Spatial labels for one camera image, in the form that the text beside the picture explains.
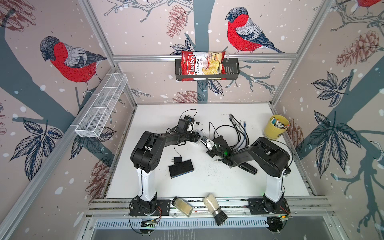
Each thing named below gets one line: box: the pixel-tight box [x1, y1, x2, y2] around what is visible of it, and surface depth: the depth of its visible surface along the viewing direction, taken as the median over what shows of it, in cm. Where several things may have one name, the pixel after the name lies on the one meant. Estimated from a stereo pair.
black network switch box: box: [168, 159, 195, 179], surface depth 87 cm
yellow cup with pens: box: [264, 114, 290, 139], surface depth 92 cm
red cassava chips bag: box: [181, 50, 227, 82], surface depth 90 cm
